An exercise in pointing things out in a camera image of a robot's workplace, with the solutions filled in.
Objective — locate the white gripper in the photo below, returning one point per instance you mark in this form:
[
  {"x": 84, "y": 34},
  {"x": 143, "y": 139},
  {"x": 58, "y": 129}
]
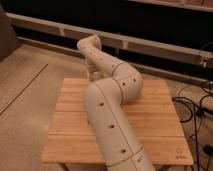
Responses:
[{"x": 93, "y": 71}]

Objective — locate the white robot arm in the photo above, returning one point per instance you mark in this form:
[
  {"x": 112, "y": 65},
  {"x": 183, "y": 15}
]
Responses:
[{"x": 119, "y": 145}]

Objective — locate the wooden bamboo board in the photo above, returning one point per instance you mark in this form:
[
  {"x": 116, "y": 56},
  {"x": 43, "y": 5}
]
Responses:
[{"x": 152, "y": 115}]

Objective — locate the white metal rail frame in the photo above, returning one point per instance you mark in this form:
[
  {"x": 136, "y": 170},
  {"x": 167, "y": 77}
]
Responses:
[{"x": 162, "y": 50}]

